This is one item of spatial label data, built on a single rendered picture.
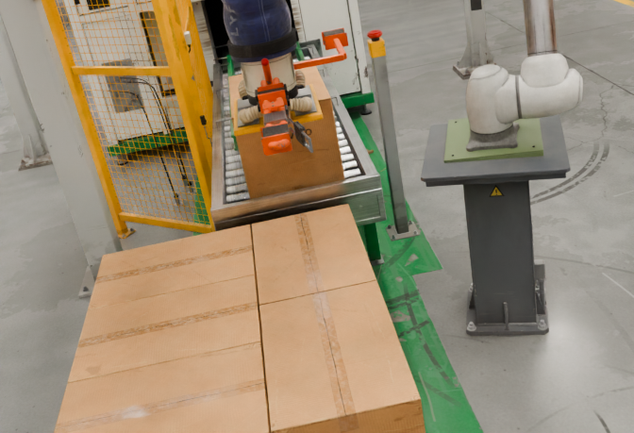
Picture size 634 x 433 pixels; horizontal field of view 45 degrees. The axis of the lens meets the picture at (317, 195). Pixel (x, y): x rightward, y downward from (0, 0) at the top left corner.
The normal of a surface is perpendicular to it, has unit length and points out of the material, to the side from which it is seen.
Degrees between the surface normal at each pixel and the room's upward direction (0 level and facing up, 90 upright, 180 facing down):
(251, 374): 0
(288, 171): 90
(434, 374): 0
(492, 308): 90
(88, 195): 90
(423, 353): 0
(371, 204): 90
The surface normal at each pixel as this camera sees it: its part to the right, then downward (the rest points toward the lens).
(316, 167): 0.12, 0.41
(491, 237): -0.20, 0.46
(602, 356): -0.17, -0.89
